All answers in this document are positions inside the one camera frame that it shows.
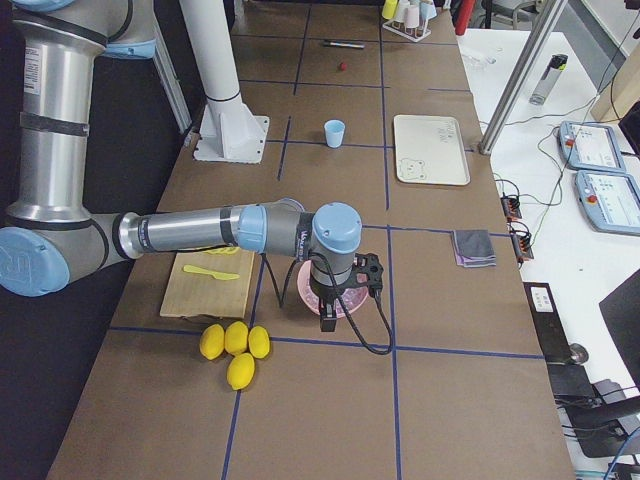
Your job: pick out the yellow lemon left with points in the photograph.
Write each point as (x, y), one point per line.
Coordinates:
(212, 342)

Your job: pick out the yellow lemon slices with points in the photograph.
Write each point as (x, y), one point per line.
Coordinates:
(222, 251)

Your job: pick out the aluminium frame post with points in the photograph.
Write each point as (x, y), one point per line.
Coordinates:
(536, 40)

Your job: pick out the yellow lemon middle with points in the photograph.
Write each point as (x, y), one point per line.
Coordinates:
(236, 338)

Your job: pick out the cup rack with handle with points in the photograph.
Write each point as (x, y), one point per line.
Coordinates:
(415, 34)

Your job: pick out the black orange connector block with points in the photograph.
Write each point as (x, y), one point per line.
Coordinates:
(511, 207)
(522, 246)

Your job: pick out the pink bowl of ice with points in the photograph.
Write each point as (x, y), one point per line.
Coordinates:
(353, 298)

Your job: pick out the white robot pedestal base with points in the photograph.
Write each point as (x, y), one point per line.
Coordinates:
(229, 131)

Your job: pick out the upper teach pendant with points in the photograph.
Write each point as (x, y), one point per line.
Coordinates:
(588, 146)

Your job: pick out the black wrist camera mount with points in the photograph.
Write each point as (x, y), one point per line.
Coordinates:
(368, 272)

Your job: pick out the yellow plastic knife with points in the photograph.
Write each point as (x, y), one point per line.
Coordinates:
(217, 275)

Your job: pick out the lower teach pendant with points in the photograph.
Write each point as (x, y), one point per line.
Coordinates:
(610, 201)

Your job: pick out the wooden cutting board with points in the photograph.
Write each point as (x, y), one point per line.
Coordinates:
(189, 295)

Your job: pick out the yellow lemon right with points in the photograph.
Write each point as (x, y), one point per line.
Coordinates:
(259, 342)

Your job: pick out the pink cup on rack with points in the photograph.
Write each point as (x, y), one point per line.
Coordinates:
(413, 17)

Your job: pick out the teach pendant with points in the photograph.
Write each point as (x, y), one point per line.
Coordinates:
(588, 146)
(610, 201)

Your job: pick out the grey folded cloth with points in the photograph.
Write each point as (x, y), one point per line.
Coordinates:
(473, 248)

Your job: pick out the steel muddler with black tip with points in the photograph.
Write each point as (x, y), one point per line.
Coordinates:
(342, 44)

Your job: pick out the blue cup on rack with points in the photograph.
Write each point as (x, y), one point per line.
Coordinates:
(427, 10)

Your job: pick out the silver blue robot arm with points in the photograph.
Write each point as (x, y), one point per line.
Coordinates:
(52, 240)

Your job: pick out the black power box with label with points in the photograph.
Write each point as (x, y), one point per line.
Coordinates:
(550, 333)

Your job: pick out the cream bear serving tray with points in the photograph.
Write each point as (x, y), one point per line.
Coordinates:
(429, 150)

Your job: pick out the yellow lemon front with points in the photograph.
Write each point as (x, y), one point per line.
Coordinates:
(241, 371)

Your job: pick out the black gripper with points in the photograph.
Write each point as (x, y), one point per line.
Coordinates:
(325, 297)

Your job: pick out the light blue paper cup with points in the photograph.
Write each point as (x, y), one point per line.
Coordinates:
(334, 130)

